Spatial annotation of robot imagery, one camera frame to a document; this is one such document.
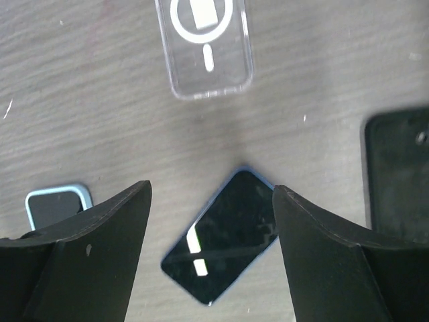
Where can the black phone case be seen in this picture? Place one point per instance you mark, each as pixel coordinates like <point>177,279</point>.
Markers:
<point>395,147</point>

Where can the clear magsafe phone case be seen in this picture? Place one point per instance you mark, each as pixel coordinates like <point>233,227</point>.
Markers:
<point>206,46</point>

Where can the light blue phone case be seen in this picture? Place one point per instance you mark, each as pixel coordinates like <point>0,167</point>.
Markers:
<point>77,188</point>

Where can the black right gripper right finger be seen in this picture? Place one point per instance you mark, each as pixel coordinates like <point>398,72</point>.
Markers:
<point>340,271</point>

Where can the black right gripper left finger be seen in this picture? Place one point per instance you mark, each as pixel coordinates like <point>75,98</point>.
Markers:
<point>80,269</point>

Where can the black phone blue frame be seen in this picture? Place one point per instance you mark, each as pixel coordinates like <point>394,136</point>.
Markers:
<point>234,228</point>

